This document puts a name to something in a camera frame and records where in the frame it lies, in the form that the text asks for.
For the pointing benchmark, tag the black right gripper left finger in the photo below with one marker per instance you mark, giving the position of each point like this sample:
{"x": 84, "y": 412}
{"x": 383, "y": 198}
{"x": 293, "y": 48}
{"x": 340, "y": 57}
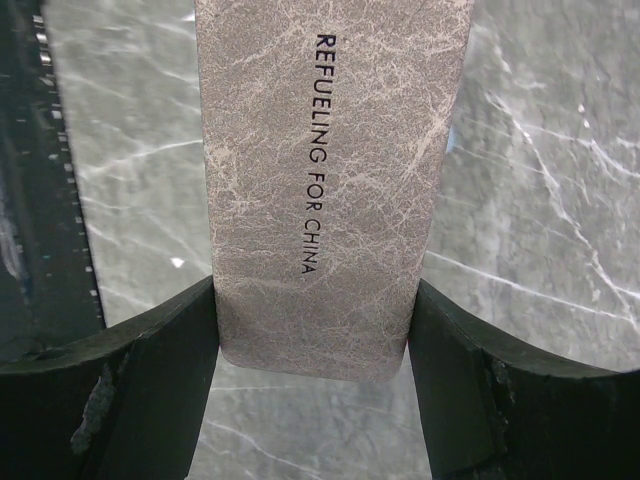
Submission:
{"x": 126, "y": 403}

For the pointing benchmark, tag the grey-brown glasses case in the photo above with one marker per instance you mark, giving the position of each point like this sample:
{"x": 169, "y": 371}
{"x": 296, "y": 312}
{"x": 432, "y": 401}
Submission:
{"x": 325, "y": 124}

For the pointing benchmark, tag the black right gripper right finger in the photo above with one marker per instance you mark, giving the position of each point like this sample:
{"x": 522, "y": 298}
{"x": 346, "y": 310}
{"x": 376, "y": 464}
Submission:
{"x": 495, "y": 407}

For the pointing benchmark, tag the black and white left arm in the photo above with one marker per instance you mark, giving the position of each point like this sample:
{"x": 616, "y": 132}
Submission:
{"x": 49, "y": 290}

